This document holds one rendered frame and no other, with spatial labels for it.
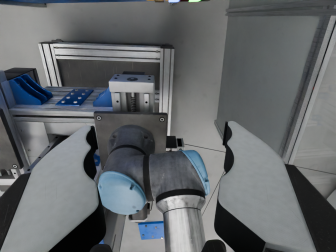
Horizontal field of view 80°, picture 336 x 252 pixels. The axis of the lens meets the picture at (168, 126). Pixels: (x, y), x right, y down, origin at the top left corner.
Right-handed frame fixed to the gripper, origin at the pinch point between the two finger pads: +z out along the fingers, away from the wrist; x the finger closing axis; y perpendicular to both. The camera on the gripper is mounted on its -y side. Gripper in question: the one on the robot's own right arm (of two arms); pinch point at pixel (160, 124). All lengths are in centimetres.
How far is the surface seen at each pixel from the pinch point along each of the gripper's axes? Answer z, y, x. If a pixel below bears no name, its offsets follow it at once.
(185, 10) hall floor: 148, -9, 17
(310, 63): 50, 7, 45
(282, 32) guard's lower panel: 70, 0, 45
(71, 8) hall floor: 148, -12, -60
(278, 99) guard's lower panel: 62, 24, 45
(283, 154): 49, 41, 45
